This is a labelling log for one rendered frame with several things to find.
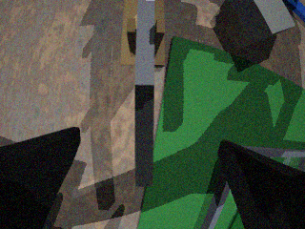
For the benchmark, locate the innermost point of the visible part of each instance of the green putting mat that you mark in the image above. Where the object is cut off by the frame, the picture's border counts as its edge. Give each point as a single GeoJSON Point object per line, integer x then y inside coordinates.
{"type": "Point", "coordinates": [212, 95]}

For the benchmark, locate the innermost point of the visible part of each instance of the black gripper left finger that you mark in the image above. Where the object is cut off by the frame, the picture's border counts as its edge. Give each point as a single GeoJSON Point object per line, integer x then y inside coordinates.
{"type": "Point", "coordinates": [31, 173]}

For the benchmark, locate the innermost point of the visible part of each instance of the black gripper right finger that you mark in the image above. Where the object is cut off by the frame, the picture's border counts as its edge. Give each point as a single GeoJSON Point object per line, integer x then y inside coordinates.
{"type": "Point", "coordinates": [268, 194]}

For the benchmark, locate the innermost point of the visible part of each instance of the grey cube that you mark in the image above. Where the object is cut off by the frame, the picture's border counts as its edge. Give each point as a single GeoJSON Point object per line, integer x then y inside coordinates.
{"type": "Point", "coordinates": [263, 18]}

